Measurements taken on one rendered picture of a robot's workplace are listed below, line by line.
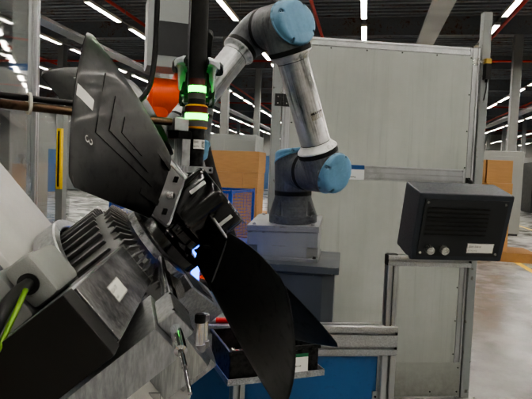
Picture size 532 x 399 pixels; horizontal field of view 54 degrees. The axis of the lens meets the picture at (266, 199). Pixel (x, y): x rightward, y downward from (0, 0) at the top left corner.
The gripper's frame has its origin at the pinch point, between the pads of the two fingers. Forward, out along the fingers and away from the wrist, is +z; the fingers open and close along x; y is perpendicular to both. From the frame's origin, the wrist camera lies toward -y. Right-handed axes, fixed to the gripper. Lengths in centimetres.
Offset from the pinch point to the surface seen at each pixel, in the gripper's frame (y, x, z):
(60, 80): 6.0, 23.1, 2.7
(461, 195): 23, -69, -32
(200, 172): 20.6, -1.8, 9.3
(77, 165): 20.5, 11.2, 37.4
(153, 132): 15.2, 5.1, 19.3
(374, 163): 11, -93, -182
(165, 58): -78, 41, -376
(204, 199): 24.9, -2.7, 12.3
